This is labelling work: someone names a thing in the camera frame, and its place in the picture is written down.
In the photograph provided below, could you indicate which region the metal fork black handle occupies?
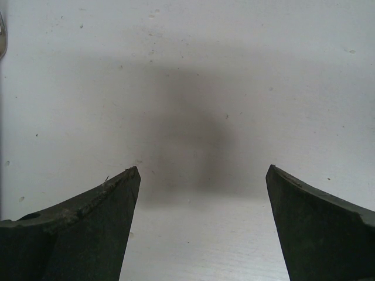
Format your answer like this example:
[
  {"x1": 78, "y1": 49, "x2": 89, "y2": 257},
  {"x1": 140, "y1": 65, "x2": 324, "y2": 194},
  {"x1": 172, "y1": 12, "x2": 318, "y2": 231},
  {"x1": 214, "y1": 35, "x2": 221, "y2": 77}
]
[{"x1": 0, "y1": 13, "x2": 8, "y2": 60}]

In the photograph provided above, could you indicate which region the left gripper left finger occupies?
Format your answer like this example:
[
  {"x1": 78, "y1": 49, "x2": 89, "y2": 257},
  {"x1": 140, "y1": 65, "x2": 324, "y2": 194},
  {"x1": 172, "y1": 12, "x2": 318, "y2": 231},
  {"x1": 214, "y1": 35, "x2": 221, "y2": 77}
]
[{"x1": 1, "y1": 167, "x2": 141, "y2": 280}]

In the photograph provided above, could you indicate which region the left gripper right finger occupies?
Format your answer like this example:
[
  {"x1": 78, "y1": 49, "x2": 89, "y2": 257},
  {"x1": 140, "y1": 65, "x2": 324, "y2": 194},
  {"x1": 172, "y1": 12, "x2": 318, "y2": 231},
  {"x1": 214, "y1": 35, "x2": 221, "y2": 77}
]
[{"x1": 265, "y1": 165, "x2": 374, "y2": 280}]

